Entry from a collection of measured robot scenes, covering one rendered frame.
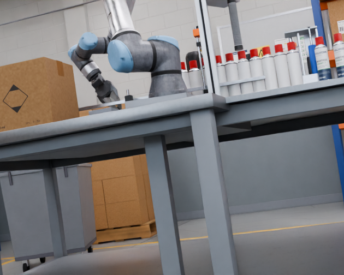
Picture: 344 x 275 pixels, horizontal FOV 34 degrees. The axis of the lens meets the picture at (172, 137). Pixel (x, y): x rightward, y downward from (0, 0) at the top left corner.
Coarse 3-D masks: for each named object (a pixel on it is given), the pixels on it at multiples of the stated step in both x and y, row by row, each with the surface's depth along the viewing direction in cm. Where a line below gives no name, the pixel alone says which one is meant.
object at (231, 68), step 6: (228, 54) 241; (228, 60) 241; (228, 66) 240; (234, 66) 240; (228, 72) 240; (234, 72) 240; (228, 78) 240; (234, 78) 240; (234, 84) 239; (228, 90) 242; (234, 90) 239; (240, 90) 241
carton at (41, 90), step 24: (0, 72) 219; (24, 72) 216; (48, 72) 215; (72, 72) 235; (0, 96) 219; (24, 96) 216; (48, 96) 213; (72, 96) 231; (0, 120) 218; (24, 120) 216; (48, 120) 213
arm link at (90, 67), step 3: (90, 63) 255; (93, 63) 256; (87, 66) 254; (90, 66) 254; (93, 66) 255; (96, 66) 256; (84, 69) 254; (87, 69) 254; (90, 69) 254; (93, 69) 254; (96, 69) 255; (81, 72) 257; (84, 72) 255; (87, 72) 254; (90, 72) 254; (84, 75) 256; (87, 75) 255
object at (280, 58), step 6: (276, 48) 238; (282, 48) 238; (276, 54) 238; (282, 54) 237; (276, 60) 237; (282, 60) 236; (276, 66) 238; (282, 66) 236; (276, 72) 238; (282, 72) 236; (288, 72) 237; (282, 78) 236; (288, 78) 237; (282, 84) 236; (288, 84) 236
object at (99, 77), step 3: (96, 75) 254; (99, 75) 251; (93, 78) 253; (96, 78) 247; (99, 78) 246; (93, 81) 246; (96, 81) 245; (99, 81) 245; (102, 81) 246; (93, 84) 245; (96, 84) 245; (99, 84) 246; (93, 87) 246; (96, 87) 246
